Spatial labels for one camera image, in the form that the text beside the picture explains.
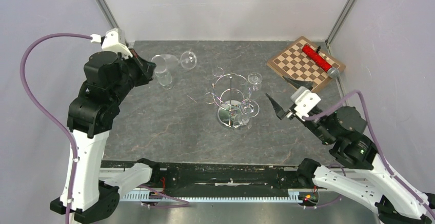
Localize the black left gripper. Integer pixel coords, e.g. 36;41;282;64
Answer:
110;47;157;104

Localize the clear wine glass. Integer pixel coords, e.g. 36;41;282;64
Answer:
151;51;197;74
238;99;260;125
155;71;173;90
247;72;263;100

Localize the chrome wine glass rack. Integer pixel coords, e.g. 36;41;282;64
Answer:
205;73;253;130

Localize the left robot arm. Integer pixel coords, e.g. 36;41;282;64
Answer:
50;51;161;223

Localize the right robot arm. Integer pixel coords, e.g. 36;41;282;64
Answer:
271;77;434;223

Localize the wooden chessboard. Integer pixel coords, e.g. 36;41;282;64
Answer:
266;36;333;92

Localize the red glitter microphone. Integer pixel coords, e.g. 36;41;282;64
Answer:
302;44;340;78

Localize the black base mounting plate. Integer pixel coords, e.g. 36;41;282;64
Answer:
102;162;307;196

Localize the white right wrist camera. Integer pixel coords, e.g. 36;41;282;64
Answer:
290;87;321;121

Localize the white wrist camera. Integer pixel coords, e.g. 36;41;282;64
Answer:
290;87;321;121
90;28;133;59

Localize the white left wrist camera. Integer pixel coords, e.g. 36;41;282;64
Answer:
90;28;133;59

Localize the white cable duct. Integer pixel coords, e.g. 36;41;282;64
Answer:
120;189;303;203

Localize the aluminium frame rail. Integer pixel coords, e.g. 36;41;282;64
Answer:
95;0;119;28

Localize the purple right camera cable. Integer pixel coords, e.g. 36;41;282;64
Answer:
302;90;435;224

